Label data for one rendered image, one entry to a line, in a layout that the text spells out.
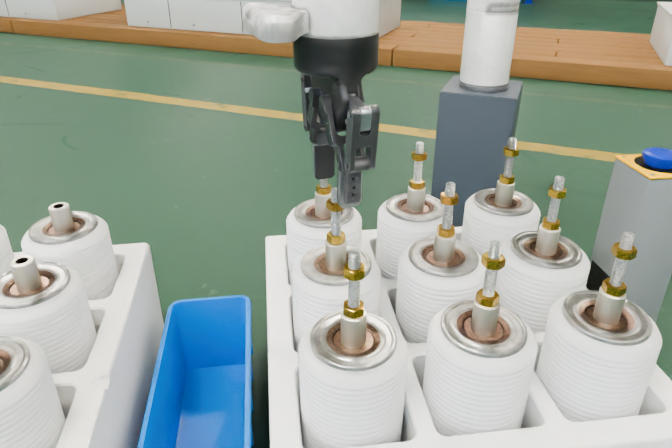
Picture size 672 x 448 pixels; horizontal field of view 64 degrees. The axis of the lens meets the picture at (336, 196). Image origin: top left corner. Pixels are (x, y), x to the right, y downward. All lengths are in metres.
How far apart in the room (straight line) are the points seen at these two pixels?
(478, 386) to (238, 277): 0.61
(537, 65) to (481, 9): 1.47
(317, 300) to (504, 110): 0.61
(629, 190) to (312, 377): 0.47
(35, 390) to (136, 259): 0.29
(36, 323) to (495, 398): 0.43
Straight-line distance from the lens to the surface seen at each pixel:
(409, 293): 0.59
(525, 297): 0.63
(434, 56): 2.54
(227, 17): 3.02
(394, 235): 0.68
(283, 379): 0.56
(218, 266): 1.06
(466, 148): 1.07
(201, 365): 0.84
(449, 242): 0.58
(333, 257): 0.56
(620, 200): 0.77
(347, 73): 0.46
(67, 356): 0.63
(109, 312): 0.68
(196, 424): 0.77
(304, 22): 0.46
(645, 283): 0.81
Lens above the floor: 0.57
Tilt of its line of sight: 26 degrees down
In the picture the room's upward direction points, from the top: straight up
